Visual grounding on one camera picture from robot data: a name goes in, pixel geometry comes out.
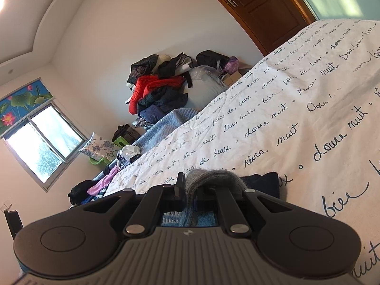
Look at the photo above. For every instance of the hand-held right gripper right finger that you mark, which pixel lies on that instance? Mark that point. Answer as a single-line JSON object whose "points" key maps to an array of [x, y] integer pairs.
{"points": [[226, 206]]}

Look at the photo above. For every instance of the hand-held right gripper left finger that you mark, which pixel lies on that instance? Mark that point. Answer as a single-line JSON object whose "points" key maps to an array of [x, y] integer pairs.
{"points": [[154, 204]]}

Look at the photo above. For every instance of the grey sweater with navy sleeves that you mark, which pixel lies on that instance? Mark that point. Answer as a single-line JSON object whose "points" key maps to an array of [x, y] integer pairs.
{"points": [[213, 176]]}

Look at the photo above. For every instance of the pile of dark clothes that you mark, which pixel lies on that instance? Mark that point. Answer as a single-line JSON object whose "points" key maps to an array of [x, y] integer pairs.
{"points": [[166, 101]]}

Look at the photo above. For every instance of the pink cloth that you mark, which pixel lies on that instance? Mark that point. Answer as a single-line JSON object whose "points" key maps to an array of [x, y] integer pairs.
{"points": [[102, 184]]}

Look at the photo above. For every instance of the green plastic stool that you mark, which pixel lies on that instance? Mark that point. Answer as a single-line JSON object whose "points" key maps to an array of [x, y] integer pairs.
{"points": [[96, 161]]}

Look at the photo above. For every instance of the black cloth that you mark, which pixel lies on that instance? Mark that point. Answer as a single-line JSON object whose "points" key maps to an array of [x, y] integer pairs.
{"points": [[80, 191]]}

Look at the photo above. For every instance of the dark brown bag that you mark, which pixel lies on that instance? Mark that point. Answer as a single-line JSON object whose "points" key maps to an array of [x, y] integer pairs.
{"points": [[124, 132]]}

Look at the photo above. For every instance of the floral pillow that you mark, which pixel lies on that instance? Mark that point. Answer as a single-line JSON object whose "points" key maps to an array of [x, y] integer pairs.
{"points": [[99, 147]]}

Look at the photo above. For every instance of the light blue quilt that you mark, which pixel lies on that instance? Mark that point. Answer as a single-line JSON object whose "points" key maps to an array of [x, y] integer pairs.
{"points": [[166, 124]]}

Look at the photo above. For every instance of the white script-printed bed cover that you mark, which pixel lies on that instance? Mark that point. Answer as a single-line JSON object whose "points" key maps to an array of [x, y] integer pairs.
{"points": [[297, 124]]}

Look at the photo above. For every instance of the clear plastic bag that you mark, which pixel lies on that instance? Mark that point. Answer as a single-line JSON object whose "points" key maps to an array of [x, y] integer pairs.
{"points": [[205, 89]]}

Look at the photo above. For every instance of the red puffer jacket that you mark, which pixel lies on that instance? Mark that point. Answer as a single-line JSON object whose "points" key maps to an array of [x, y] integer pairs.
{"points": [[146, 84]]}

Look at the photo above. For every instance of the window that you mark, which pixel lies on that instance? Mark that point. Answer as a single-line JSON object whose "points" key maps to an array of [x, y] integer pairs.
{"points": [[44, 148]]}

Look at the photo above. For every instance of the cardboard box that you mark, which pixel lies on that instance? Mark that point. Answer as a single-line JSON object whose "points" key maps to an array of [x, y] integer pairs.
{"points": [[233, 78]]}

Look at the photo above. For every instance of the black panel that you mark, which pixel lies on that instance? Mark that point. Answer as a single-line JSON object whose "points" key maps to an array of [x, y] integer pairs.
{"points": [[14, 224]]}

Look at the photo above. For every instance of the purple cloth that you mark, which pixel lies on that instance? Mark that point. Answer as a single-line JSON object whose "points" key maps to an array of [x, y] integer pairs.
{"points": [[232, 63]]}

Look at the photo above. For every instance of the black bag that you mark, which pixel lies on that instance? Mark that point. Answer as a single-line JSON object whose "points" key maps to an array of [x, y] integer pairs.
{"points": [[210, 58]]}

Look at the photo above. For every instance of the floral roller blind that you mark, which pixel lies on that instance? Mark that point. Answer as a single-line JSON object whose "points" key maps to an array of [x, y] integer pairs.
{"points": [[20, 104]]}

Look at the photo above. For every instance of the wooden door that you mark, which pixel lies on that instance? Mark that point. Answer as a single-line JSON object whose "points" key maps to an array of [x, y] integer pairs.
{"points": [[267, 14]]}

